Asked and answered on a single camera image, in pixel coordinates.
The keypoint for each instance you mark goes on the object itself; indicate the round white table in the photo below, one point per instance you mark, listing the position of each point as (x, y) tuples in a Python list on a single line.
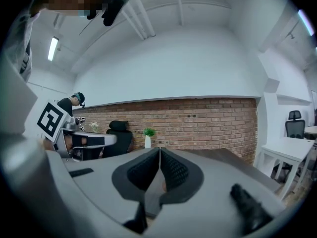
[(311, 130)]

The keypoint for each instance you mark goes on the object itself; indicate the white flower plant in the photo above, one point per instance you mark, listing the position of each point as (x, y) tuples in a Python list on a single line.
[(94, 126)]

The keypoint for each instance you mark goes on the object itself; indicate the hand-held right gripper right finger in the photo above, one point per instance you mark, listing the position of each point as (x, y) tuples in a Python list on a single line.
[(213, 195)]

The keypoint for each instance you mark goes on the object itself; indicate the black mesh office chair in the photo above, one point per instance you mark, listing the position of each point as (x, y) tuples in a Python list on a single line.
[(294, 126)]

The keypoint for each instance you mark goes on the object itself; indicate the black head-worn camera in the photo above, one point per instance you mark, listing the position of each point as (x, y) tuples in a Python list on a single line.
[(114, 7)]

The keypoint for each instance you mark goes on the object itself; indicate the green plant in white vase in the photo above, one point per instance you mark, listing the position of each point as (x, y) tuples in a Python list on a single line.
[(148, 134)]

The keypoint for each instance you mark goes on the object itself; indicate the long ceiling light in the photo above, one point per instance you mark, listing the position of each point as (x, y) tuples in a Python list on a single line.
[(53, 48)]

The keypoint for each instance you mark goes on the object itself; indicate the white wall box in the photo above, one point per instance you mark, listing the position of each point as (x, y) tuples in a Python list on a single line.
[(271, 85)]

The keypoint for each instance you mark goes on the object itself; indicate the person's grey shirt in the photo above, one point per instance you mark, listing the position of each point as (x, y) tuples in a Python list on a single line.
[(21, 48)]

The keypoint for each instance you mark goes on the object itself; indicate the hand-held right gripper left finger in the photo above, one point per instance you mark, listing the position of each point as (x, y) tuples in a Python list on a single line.
[(99, 180)]

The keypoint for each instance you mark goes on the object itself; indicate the white ceiling pipes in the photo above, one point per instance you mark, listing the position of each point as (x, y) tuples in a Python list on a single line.
[(142, 14)]

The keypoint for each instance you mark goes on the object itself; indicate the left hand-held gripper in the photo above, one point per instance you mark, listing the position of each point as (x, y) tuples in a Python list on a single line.
[(50, 119)]

